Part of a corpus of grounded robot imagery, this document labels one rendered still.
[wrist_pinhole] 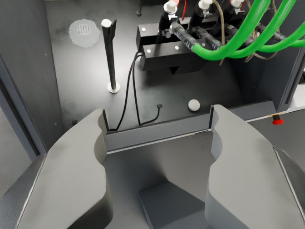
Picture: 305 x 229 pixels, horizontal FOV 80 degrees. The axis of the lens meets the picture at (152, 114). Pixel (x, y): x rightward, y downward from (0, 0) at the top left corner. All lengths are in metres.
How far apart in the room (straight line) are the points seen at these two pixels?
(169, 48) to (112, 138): 0.28
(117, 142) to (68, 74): 0.30
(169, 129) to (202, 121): 0.09
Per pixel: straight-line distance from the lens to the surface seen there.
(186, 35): 0.36
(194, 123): 0.51
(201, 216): 0.79
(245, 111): 0.59
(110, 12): 0.76
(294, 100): 0.67
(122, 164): 1.42
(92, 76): 0.64
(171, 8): 0.44
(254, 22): 0.23
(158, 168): 1.45
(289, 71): 0.62
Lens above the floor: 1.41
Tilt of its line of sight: 75 degrees down
